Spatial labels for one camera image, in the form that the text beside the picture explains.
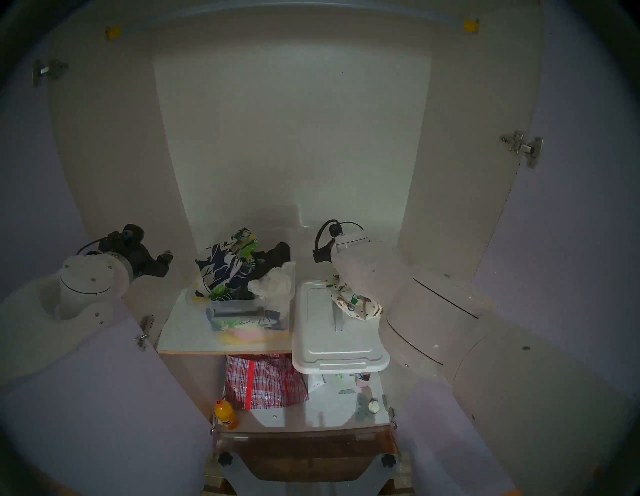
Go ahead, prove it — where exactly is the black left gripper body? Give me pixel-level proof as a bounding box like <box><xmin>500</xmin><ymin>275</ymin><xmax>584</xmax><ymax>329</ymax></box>
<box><xmin>97</xmin><ymin>234</ymin><xmax>171</xmax><ymax>279</ymax></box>

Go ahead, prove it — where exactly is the cream cartoon print garment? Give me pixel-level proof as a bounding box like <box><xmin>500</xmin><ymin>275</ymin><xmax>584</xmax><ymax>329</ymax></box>
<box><xmin>324</xmin><ymin>272</ymin><xmax>384</xmax><ymax>321</ymax></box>

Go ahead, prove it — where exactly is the white bin lid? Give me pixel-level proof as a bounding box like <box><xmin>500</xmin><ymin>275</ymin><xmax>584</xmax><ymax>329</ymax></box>
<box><xmin>291</xmin><ymin>280</ymin><xmax>391</xmax><ymax>375</ymax></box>

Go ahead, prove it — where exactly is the clear plastic storage bin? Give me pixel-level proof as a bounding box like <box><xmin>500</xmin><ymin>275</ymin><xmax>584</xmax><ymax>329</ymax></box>
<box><xmin>186</xmin><ymin>227</ymin><xmax>297</xmax><ymax>347</ymax></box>

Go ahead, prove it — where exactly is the black garment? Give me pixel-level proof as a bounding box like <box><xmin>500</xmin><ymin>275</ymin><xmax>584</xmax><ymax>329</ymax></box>
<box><xmin>250</xmin><ymin>241</ymin><xmax>292</xmax><ymax>281</ymax></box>

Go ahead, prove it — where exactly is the navy leaf print garment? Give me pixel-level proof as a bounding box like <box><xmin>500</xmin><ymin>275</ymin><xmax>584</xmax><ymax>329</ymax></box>
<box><xmin>194</xmin><ymin>227</ymin><xmax>261</xmax><ymax>301</ymax></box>

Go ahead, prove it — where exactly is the white garment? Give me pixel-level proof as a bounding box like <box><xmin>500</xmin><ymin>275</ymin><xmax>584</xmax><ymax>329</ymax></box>
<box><xmin>247</xmin><ymin>261</ymin><xmax>297</xmax><ymax>313</ymax></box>

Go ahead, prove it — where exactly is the steel cabinet hinge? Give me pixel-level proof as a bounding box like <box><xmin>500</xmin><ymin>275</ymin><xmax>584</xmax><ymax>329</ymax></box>
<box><xmin>135</xmin><ymin>315</ymin><xmax>156</xmax><ymax>351</ymax></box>
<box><xmin>32</xmin><ymin>59</ymin><xmax>70</xmax><ymax>87</ymax></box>
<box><xmin>500</xmin><ymin>131</ymin><xmax>543</xmax><ymax>169</ymax></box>

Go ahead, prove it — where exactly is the red plaid woven bag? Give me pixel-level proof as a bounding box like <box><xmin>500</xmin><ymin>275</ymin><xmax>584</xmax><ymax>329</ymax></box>
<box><xmin>225</xmin><ymin>354</ymin><xmax>310</xmax><ymax>411</ymax></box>

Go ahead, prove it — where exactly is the orange juice bottle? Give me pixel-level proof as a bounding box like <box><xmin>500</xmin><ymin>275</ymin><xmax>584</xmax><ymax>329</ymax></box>
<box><xmin>214</xmin><ymin>399</ymin><xmax>240</xmax><ymax>431</ymax></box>

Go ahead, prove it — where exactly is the lavender wardrobe door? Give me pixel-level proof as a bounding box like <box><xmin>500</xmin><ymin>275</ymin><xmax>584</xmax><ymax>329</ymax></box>
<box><xmin>395</xmin><ymin>0</ymin><xmax>640</xmax><ymax>496</ymax></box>
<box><xmin>0</xmin><ymin>50</ymin><xmax>216</xmax><ymax>496</ymax></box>

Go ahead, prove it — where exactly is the pale wardrobe hanging rod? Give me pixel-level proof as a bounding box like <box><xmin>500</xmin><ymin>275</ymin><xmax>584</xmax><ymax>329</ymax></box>
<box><xmin>117</xmin><ymin>2</ymin><xmax>468</xmax><ymax>35</ymax></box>

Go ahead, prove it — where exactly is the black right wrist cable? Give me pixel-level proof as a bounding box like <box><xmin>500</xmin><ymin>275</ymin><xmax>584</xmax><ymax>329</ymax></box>
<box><xmin>313</xmin><ymin>219</ymin><xmax>363</xmax><ymax>251</ymax></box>

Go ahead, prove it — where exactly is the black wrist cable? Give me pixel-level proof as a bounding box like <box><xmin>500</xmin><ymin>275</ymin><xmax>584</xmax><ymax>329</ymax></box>
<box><xmin>77</xmin><ymin>232</ymin><xmax>121</xmax><ymax>256</ymax></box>
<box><xmin>313</xmin><ymin>219</ymin><xmax>363</xmax><ymax>251</ymax></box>

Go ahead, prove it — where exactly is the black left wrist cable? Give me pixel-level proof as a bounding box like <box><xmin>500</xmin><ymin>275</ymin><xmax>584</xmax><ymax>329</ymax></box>
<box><xmin>77</xmin><ymin>232</ymin><xmax>121</xmax><ymax>256</ymax></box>

